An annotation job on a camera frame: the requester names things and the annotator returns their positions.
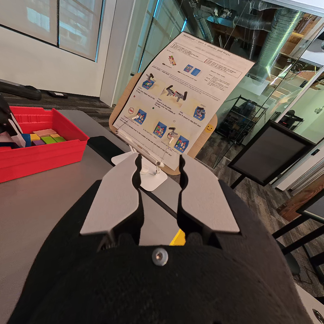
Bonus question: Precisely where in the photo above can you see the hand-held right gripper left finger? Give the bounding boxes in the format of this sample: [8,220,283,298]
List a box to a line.
[80,153,146,245]

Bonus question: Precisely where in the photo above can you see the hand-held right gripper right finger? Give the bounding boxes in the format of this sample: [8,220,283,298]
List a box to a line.
[176,153,240,243]

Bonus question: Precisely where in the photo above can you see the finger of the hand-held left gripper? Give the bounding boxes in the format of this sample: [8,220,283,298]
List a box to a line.
[0,134,16,148]
[7,118,26,149]

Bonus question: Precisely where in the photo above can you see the pile of coloured wooden blocks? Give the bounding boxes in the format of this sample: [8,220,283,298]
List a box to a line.
[20,129,67,148]

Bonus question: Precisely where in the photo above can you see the red plastic bin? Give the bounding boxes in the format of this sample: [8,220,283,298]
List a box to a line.
[0,106,89,183]

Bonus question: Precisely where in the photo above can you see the yellow plastic bin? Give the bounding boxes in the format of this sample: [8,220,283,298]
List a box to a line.
[169,228,187,246]

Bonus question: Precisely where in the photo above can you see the long black floor object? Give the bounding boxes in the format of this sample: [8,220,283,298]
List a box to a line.
[0,78,42,101]

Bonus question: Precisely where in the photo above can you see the black framed board on stand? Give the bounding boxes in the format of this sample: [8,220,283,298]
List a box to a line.
[227,119,317,190]

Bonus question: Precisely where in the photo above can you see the black metal shelf rack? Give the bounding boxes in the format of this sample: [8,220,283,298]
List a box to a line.
[217,95,267,147]

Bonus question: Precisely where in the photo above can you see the large blind-covered window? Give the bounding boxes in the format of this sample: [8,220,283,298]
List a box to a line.
[0,0,105,62]

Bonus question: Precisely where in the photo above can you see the instruction sheet on stand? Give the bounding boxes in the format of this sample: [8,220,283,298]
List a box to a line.
[109,72,219,176]

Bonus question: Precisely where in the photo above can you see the black side desk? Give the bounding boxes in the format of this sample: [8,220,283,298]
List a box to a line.
[272,200,324,256]

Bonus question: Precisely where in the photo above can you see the printed instruction sheet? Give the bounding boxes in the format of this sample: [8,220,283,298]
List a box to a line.
[113,32,255,171]

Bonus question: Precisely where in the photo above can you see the silver round ventilation duct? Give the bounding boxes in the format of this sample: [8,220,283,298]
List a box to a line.
[253,10,303,70]

